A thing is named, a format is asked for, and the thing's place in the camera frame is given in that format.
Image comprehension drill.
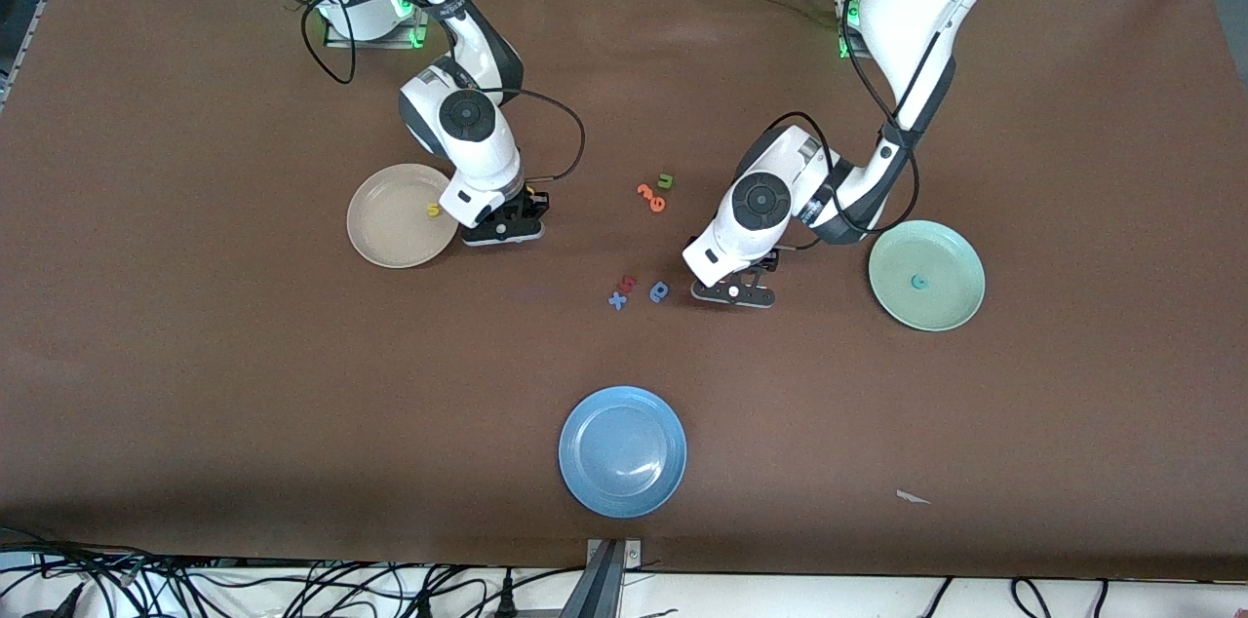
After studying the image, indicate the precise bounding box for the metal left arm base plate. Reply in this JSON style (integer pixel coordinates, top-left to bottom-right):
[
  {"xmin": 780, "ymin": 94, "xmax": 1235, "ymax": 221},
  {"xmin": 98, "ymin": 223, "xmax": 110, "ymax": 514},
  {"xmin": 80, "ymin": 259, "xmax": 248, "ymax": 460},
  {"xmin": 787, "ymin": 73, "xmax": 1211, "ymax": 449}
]
[{"xmin": 837, "ymin": 0, "xmax": 874, "ymax": 61}]

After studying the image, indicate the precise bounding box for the blue plate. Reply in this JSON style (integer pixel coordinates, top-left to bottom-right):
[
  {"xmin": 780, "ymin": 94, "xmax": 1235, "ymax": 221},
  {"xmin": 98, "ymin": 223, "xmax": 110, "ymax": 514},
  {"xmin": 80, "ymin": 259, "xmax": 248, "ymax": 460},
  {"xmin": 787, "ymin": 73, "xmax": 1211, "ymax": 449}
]
[{"xmin": 558, "ymin": 386, "xmax": 688, "ymax": 519}]

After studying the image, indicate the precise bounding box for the metal table bracket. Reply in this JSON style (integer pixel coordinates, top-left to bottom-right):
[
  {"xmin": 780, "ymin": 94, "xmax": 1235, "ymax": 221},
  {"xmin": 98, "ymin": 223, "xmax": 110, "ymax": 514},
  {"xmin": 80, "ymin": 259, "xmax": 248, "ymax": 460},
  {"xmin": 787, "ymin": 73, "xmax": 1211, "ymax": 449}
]
[{"xmin": 583, "ymin": 538, "xmax": 644, "ymax": 618}]

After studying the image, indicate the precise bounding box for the pale green plate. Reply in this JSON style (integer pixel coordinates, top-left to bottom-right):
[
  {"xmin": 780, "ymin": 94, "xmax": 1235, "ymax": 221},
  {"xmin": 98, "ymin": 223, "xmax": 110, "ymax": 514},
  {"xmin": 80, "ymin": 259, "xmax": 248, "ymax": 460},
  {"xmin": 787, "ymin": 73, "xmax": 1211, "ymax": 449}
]
[{"xmin": 868, "ymin": 219, "xmax": 987, "ymax": 333}]

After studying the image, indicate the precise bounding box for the beige brown plate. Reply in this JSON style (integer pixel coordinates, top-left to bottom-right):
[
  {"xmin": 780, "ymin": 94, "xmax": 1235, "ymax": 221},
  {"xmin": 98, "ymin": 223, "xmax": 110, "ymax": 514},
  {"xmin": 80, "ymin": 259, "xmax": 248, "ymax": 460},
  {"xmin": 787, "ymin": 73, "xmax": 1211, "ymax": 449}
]
[{"xmin": 346, "ymin": 163, "xmax": 462, "ymax": 269}]

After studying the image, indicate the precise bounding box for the black jack plug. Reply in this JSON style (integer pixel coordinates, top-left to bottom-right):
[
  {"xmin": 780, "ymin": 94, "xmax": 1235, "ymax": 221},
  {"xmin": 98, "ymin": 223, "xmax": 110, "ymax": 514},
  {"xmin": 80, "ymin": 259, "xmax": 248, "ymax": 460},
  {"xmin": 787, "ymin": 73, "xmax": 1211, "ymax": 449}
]
[{"xmin": 19, "ymin": 582, "xmax": 89, "ymax": 618}]

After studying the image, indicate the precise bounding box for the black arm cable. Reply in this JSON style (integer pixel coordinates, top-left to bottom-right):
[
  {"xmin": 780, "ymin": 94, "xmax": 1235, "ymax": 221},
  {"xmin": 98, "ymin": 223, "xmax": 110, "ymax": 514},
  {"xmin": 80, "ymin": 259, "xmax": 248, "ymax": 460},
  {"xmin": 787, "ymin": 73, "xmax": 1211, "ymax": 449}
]
[
  {"xmin": 214, "ymin": 0, "xmax": 586, "ymax": 185},
  {"xmin": 731, "ymin": 0, "xmax": 1137, "ymax": 253}
]

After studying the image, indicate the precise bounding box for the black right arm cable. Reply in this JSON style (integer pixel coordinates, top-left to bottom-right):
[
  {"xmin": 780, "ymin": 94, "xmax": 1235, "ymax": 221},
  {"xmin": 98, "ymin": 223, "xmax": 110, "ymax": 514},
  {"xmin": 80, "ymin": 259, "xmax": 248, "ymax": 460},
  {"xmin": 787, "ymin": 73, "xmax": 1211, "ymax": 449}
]
[{"xmin": 214, "ymin": 0, "xmax": 586, "ymax": 185}]

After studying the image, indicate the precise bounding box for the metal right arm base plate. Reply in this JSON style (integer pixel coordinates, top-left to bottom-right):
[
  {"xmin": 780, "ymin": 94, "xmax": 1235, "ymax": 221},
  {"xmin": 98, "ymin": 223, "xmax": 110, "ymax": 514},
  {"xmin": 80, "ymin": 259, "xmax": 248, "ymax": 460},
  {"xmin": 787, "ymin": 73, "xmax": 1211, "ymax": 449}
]
[{"xmin": 325, "ymin": 9, "xmax": 430, "ymax": 49}]

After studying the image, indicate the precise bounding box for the long aluminium profile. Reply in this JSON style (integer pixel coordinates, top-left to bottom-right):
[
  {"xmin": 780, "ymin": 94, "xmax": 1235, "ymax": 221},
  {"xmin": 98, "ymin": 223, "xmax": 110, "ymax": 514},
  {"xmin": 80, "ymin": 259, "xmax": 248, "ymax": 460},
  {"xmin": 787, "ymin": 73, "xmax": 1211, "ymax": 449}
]
[{"xmin": 0, "ymin": 0, "xmax": 97, "ymax": 107}]

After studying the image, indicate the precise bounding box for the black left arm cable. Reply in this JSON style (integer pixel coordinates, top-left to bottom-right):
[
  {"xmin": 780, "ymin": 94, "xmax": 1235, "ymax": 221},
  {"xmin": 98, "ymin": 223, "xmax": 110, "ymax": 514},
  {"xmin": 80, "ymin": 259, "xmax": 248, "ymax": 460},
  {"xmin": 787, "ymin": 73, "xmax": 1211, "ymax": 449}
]
[{"xmin": 731, "ymin": 0, "xmax": 1137, "ymax": 253}]

